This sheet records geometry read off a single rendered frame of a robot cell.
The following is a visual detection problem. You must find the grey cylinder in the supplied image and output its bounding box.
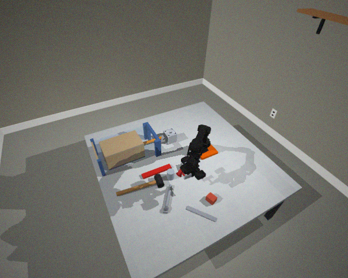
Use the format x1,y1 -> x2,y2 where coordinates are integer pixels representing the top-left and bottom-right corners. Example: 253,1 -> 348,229
167,169 -> 175,181

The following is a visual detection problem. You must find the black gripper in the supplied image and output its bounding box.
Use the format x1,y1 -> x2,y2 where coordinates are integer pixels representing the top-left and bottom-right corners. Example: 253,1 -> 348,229
181,156 -> 206,180

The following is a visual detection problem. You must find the grey flat bar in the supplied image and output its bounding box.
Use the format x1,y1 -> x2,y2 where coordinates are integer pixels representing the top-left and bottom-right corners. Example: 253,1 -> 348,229
186,206 -> 217,222

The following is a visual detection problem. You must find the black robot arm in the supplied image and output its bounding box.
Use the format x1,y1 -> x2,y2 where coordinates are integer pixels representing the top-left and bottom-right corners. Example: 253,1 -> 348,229
180,125 -> 211,175

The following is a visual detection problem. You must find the black-headed mallet with wooden handle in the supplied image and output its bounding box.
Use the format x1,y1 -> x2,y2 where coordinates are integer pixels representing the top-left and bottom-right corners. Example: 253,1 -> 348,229
116,174 -> 164,196

